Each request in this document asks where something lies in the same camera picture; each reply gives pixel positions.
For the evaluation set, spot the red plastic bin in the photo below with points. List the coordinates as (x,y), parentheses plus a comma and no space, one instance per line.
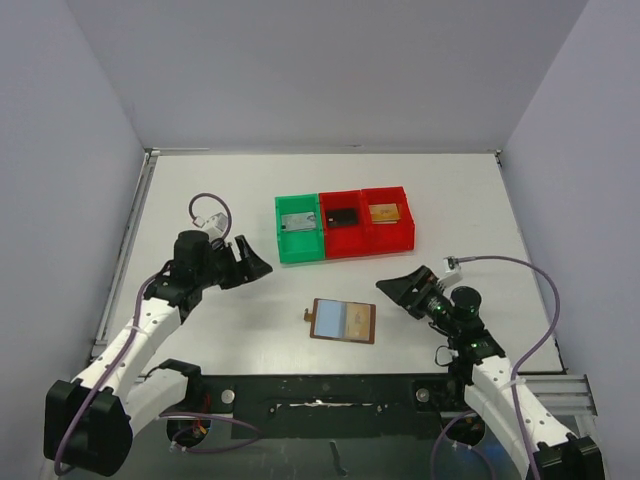
(392,227)
(346,231)

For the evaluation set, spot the silver card in green bin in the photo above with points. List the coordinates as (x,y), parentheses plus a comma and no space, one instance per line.
(295,222)

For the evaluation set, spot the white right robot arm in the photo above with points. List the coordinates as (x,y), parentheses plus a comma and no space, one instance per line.
(539,445)

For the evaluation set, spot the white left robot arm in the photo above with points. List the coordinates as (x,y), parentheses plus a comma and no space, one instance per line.
(91,420)

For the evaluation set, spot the black card in red bin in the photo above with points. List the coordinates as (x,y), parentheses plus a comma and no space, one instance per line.
(343,217)

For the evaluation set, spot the aluminium left frame rail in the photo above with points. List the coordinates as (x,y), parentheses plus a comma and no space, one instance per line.
(124,253)

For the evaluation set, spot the aluminium front frame rail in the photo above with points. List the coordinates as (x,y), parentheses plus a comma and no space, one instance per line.
(563,394)

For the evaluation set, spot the brown leather card holder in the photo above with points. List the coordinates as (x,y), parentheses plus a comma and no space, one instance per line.
(326,319)

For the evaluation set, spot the red plastic bin right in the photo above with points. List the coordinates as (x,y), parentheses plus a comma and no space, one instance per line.
(392,227)

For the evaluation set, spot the green plastic bin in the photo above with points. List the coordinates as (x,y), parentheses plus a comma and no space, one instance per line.
(302,246)

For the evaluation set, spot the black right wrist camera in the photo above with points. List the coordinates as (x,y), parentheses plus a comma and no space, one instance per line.
(466,302)

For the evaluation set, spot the aluminium frame rail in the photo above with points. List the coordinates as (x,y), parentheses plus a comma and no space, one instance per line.
(563,394)
(124,253)

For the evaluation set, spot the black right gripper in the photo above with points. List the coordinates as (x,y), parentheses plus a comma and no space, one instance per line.
(416,291)

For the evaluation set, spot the gold card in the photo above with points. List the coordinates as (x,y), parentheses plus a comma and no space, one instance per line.
(387,213)
(357,321)

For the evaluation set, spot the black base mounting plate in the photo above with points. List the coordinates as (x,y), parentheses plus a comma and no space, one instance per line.
(333,406)

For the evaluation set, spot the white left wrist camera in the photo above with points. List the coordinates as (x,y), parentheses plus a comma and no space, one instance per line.
(215,226)

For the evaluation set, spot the red plastic bin middle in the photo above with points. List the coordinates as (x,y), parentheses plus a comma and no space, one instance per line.
(346,231)

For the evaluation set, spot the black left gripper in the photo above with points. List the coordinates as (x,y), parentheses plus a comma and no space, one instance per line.
(248,267)

